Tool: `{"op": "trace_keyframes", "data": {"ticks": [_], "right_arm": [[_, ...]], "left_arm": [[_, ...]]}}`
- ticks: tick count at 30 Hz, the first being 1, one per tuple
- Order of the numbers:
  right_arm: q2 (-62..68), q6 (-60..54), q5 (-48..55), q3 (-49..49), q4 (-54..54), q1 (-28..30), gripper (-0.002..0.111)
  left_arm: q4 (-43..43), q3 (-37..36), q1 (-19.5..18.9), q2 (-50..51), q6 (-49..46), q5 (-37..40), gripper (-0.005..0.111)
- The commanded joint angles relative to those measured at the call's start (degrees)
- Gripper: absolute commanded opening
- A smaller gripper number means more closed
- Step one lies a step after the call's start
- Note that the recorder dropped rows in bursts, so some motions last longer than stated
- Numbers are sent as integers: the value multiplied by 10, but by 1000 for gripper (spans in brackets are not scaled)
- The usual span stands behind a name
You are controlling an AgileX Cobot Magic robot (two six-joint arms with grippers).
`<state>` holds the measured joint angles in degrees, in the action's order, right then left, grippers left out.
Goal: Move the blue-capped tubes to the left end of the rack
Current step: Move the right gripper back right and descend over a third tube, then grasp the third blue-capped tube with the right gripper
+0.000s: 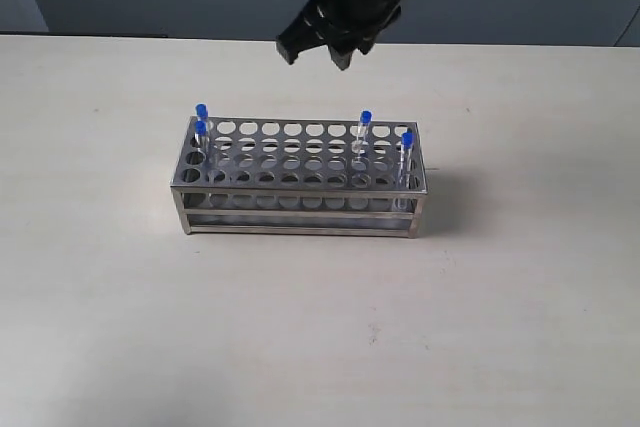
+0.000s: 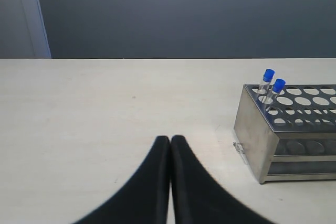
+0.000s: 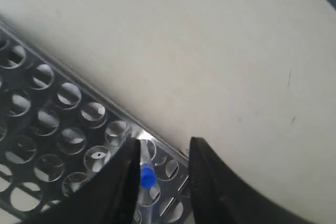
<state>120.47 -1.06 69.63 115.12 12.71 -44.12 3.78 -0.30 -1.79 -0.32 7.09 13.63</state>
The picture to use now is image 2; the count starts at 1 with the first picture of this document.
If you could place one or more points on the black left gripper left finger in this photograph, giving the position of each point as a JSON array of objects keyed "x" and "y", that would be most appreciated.
[{"x": 144, "y": 198}]

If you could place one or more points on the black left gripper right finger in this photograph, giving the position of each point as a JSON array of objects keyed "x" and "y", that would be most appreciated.
[{"x": 198, "y": 197}]

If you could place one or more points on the blue-capped tube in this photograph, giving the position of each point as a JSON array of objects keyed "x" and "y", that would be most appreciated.
[
  {"x": 265, "y": 84},
  {"x": 272, "y": 94}
]

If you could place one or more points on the stainless steel test tube rack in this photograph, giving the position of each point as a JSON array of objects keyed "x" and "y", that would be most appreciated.
[{"x": 291, "y": 137}]

